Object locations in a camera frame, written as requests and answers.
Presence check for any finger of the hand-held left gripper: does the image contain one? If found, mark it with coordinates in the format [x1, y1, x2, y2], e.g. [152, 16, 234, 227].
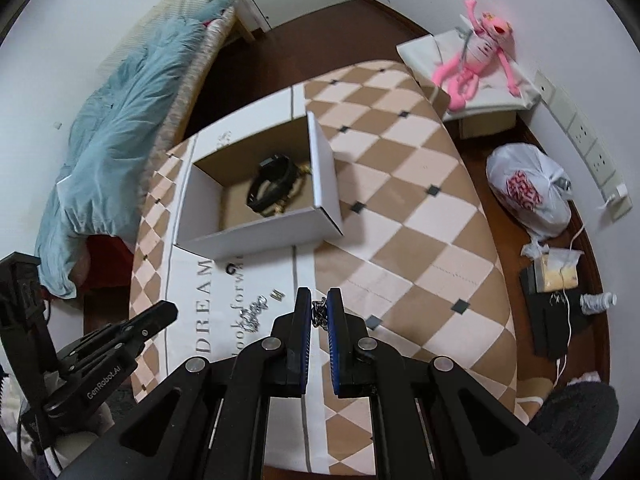
[116, 301, 180, 353]

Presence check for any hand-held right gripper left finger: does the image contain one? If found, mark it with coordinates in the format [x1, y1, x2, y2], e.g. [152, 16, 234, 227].
[55, 286, 313, 480]

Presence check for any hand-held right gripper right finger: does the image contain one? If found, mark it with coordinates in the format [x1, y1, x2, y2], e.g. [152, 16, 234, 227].
[327, 287, 586, 480]

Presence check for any silver chain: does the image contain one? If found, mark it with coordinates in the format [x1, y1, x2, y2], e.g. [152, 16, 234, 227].
[311, 297, 330, 332]

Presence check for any white cardboard box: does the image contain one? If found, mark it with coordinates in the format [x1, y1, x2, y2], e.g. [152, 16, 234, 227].
[172, 110, 345, 261]

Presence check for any gold jewelry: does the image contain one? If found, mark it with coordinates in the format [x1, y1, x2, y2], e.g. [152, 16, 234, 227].
[272, 161, 312, 217]

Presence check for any red cloth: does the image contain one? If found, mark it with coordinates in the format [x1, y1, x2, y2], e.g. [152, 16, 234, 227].
[75, 234, 137, 292]

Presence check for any checkered tablecloth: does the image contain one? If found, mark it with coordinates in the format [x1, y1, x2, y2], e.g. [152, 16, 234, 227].
[129, 59, 519, 476]

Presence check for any blue blanket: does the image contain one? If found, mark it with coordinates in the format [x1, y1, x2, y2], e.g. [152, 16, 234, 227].
[34, 0, 236, 299]

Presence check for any black flat box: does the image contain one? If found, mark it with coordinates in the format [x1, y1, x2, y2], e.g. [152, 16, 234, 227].
[518, 264, 609, 359]

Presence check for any yellow tissue packet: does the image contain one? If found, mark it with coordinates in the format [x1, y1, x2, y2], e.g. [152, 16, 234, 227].
[522, 244, 585, 294]

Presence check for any white plastic bag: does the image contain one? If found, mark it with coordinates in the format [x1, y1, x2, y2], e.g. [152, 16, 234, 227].
[485, 142, 574, 239]

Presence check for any woven bed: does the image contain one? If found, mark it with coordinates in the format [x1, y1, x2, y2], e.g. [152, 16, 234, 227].
[102, 0, 239, 161]

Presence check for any white bottle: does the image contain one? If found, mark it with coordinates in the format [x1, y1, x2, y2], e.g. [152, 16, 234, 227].
[579, 292, 619, 315]

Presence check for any pink plush toy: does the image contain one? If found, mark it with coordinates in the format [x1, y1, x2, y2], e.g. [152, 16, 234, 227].
[432, 0, 524, 114]

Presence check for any silver necklace pile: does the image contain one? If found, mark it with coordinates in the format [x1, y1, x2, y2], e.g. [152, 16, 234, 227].
[238, 297, 269, 334]

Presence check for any black bracelet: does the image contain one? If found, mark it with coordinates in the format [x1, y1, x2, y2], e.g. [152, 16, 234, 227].
[247, 154, 297, 215]

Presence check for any white cable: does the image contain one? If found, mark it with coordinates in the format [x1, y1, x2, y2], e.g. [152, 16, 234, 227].
[552, 222, 589, 392]

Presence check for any white wall socket row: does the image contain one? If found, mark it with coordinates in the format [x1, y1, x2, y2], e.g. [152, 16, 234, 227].
[532, 70, 634, 222]

